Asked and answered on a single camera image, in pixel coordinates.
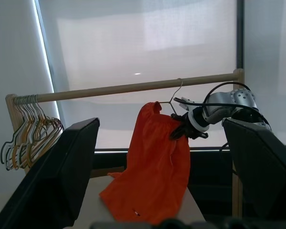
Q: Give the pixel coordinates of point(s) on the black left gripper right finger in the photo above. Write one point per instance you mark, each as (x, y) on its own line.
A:
(264, 171)

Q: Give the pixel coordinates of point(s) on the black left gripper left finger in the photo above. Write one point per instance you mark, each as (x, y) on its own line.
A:
(50, 179)

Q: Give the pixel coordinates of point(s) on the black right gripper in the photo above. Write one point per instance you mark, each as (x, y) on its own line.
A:
(191, 132)

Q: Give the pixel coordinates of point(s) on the orange shorts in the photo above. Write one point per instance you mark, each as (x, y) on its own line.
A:
(152, 167)

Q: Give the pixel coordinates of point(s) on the bunch of empty hangers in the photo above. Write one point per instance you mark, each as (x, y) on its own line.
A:
(1, 152)

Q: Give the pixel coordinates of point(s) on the wooden clothes rack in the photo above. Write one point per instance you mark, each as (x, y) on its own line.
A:
(109, 89)

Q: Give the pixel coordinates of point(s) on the white roller blind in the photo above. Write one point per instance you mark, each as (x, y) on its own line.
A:
(133, 47)

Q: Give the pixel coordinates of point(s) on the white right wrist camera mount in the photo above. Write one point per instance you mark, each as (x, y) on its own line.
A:
(197, 122)

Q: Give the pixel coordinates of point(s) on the dark window frame post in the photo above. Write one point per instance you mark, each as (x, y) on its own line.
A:
(240, 35)

